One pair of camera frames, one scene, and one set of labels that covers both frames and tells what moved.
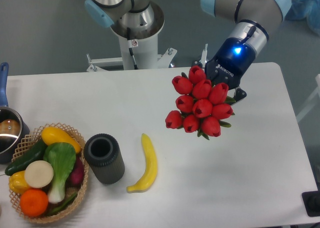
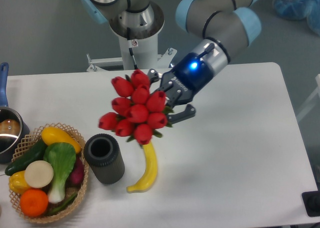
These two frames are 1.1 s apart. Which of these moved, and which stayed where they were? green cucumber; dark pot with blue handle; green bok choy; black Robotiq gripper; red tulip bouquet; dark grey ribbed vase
Moved: black Robotiq gripper; red tulip bouquet
Stayed: dark grey ribbed vase; green cucumber; dark pot with blue handle; green bok choy
